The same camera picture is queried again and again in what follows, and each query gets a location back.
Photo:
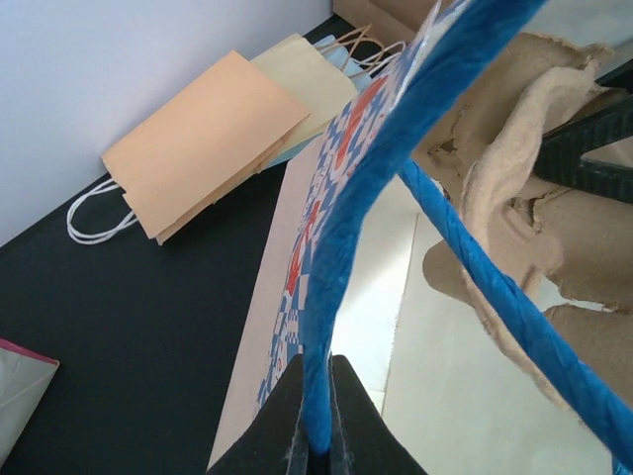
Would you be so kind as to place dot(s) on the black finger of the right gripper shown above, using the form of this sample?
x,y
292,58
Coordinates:
x,y
562,158

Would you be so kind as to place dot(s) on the light blue flat paper bag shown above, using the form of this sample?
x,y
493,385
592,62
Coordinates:
x,y
359,71

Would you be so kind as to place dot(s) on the orange flat paper bag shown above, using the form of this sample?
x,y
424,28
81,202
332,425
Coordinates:
x,y
197,147

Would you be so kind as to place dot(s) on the Cakes printed paper bag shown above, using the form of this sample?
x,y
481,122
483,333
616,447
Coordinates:
x,y
25,376

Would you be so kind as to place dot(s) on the grey pulp cup carrier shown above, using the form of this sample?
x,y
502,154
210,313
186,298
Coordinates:
x,y
482,152

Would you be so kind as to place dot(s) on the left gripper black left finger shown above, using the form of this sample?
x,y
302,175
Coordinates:
x,y
275,442

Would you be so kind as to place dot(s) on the blue checkered paper bag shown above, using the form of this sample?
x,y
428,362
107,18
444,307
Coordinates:
x,y
449,52

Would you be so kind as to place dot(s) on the standing brown paper bag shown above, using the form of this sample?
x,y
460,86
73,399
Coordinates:
x,y
390,20

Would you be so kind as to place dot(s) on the tan flat paper bag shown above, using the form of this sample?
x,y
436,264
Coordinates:
x,y
297,66

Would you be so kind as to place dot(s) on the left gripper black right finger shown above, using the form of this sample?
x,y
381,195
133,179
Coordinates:
x,y
362,443

